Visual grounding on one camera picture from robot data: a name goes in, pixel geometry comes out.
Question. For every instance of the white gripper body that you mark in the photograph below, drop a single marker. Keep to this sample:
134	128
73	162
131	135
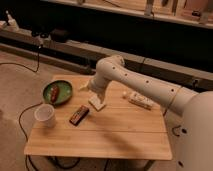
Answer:
85	87

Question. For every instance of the green ceramic bowl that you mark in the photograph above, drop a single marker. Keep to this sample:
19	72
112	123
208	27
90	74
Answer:
65	92

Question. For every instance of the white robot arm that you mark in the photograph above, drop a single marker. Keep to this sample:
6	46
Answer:
196	109

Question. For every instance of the brown sausage in bowl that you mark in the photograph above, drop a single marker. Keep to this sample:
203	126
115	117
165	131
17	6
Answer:
54	93

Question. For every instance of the dark chocolate bar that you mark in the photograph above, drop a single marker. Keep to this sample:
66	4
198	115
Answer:
78	115

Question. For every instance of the white plastic cup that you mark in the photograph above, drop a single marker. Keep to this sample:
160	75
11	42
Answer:
45	114

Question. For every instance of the wooden table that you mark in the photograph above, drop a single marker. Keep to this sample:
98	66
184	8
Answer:
120	130

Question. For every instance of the black device on ledge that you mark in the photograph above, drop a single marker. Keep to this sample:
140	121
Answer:
59	35

